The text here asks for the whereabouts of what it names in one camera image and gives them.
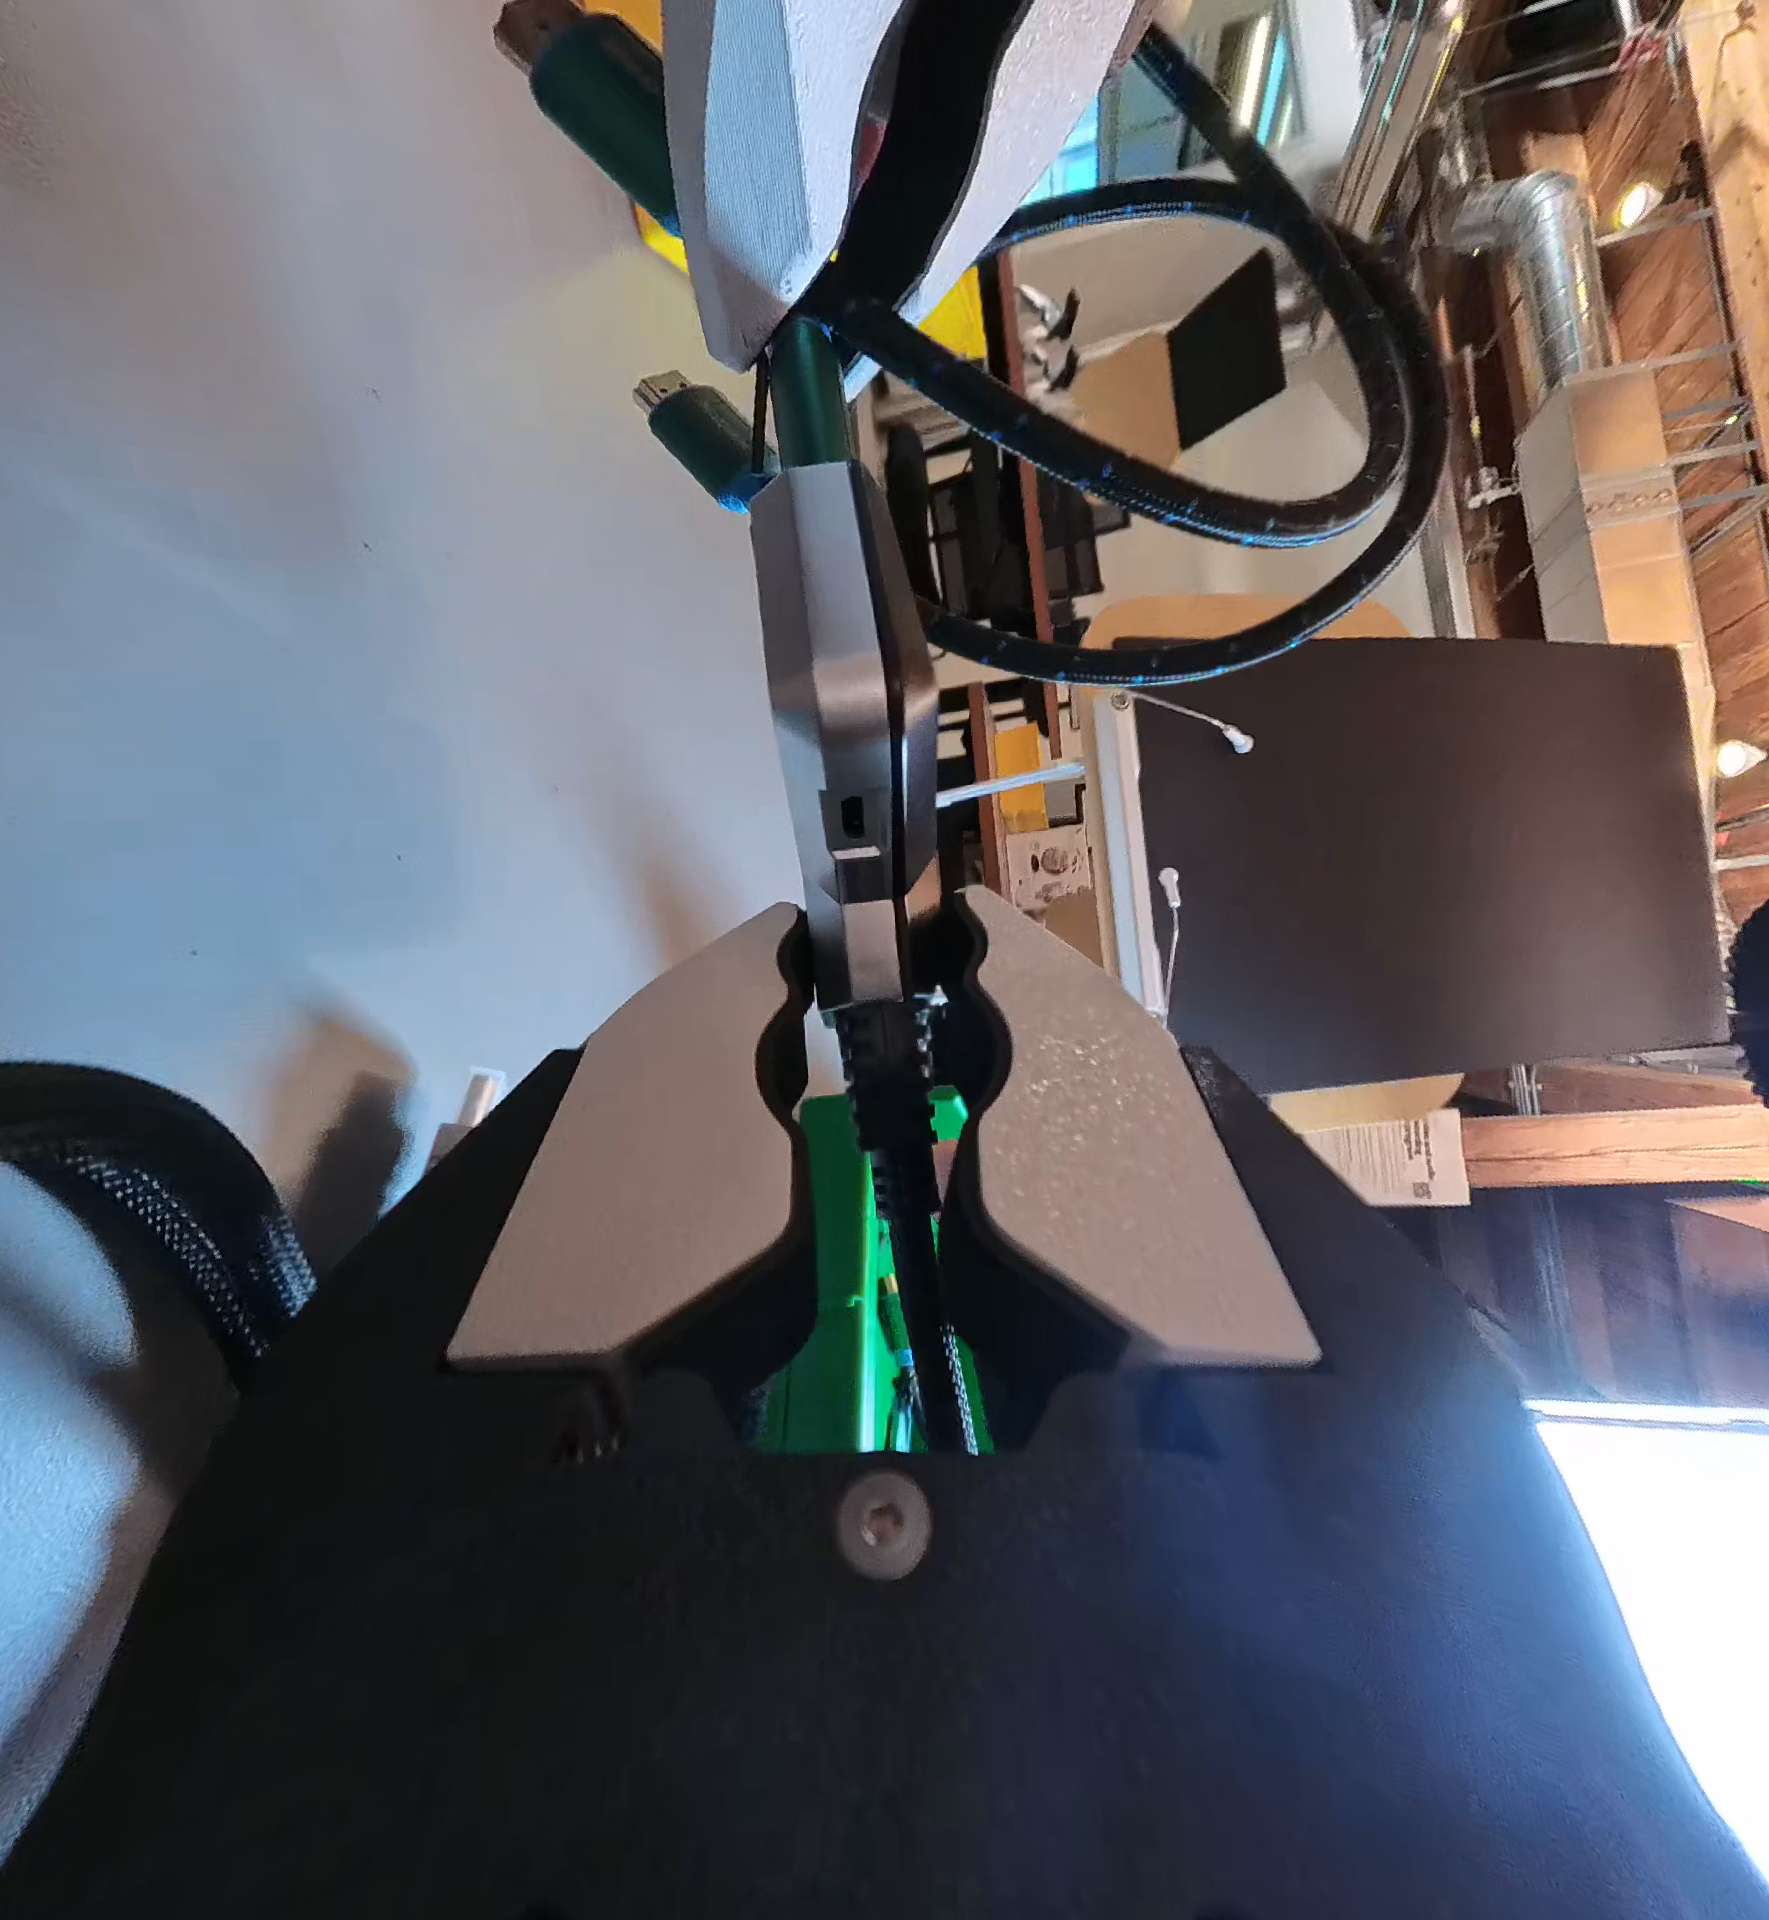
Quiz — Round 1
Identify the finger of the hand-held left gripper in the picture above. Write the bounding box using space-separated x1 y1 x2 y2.
821 0 1162 325
659 0 910 377

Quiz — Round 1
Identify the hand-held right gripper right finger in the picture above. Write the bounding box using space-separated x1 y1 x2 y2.
938 882 1327 1373

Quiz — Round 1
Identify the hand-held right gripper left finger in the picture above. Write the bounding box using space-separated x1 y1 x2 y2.
442 904 817 1373

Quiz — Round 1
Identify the green plastic bin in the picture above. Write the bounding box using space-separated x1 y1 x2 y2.
752 1086 999 1457

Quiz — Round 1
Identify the black braided hdmi cable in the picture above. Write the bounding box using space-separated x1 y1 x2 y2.
492 0 1429 549
633 30 1459 690

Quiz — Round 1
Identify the black hub cable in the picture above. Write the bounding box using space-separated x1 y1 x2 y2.
0 993 994 1457

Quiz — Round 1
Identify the yellow plastic bin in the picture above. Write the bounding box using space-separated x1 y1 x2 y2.
586 0 994 364

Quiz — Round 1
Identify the white paper sign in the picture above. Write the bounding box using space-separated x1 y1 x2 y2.
1297 1111 1472 1209

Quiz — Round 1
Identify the wooden chair with black back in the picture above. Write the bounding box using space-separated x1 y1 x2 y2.
1072 247 1291 471

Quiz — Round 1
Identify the white desk stand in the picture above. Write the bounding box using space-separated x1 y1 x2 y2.
935 688 1179 1038

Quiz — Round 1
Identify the metal ceiling unit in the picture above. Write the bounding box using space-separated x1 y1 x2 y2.
1514 367 1694 651

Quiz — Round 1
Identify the bright window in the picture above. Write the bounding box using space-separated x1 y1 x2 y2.
1529 1402 1769 1920

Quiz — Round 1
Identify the silver ventilation duct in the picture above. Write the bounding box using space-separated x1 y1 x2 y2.
1439 165 1620 395

